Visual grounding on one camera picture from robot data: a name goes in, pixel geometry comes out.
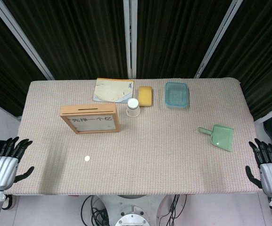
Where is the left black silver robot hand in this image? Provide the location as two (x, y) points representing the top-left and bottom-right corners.
(0, 136), (35, 190)

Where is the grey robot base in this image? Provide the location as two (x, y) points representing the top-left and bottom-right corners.
(113, 194), (174, 226)

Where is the white black shoe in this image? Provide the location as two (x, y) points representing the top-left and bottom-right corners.
(1, 195), (17, 210)

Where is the green plastic dustpan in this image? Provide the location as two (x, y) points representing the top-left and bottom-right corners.
(198, 123), (235, 152)

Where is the black pleated curtain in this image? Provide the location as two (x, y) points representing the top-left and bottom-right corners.
(2, 0), (130, 81)
(136, 0), (234, 80)
(199, 0), (272, 121)
(0, 0), (48, 117)

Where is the beige woven tablecloth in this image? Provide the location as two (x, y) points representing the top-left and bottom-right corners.
(2, 77), (267, 196)

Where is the blue lidded plastic container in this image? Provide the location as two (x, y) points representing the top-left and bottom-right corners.
(165, 81), (190, 109)

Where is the worn paperback book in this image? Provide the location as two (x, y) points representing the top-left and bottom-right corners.
(92, 78), (135, 104)

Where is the white paper cup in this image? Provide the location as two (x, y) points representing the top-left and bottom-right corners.
(125, 97), (141, 118)

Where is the yellow sponge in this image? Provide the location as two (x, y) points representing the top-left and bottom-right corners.
(138, 86), (155, 107)

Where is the white frame rail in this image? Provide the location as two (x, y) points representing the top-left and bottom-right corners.
(253, 103), (272, 125)

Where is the black cable bundle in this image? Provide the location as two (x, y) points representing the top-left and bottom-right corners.
(81, 195), (119, 226)
(157, 194), (189, 226)

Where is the wooden money box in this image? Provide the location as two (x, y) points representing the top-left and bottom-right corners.
(60, 103), (122, 135)

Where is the white metal frame post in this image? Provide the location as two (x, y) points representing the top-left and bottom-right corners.
(0, 0), (56, 81)
(194, 0), (247, 79)
(122, 0), (139, 80)

